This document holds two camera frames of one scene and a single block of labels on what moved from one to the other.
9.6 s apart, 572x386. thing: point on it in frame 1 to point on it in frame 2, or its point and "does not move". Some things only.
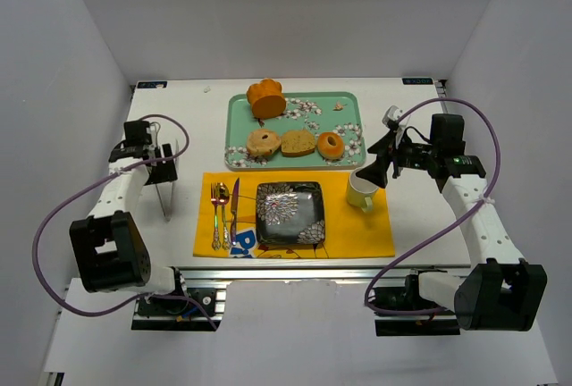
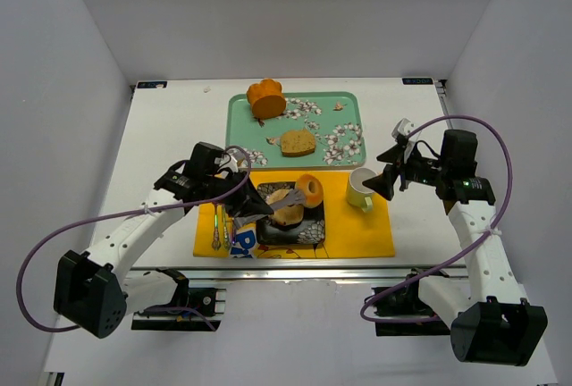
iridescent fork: (216, 245) does not move
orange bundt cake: (266, 99) does not move
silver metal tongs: (169, 216) to (295, 197)
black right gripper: (392, 156) to (398, 172)
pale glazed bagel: (261, 146) to (286, 216)
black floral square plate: (290, 213) does not move
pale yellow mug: (360, 191) does not move
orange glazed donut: (328, 151) to (312, 199)
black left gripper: (162, 170) to (241, 191)
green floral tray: (320, 113) does not move
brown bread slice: (297, 143) does not move
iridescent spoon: (223, 196) does not move
